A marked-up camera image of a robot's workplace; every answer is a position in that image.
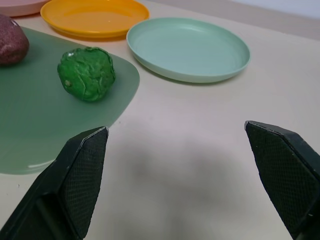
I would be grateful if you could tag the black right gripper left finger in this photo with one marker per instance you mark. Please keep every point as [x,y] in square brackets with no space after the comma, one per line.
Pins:
[75,180]

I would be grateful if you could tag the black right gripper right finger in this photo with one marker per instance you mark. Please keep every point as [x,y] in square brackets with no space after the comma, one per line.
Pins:
[282,172]

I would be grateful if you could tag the green toy cabbage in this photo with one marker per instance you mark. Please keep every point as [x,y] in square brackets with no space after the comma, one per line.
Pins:
[86,74]

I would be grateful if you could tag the dark red fruit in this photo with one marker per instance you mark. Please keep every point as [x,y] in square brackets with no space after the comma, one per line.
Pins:
[11,42]

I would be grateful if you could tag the light green plate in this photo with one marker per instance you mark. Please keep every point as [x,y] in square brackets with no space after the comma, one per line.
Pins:
[187,50]

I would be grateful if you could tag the yellow plate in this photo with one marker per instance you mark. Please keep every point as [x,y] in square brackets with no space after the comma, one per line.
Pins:
[95,17]

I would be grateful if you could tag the pink plate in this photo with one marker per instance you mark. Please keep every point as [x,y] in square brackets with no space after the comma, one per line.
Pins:
[20,6]

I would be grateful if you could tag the green cutting mat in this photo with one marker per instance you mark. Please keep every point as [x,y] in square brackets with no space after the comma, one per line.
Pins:
[37,107]

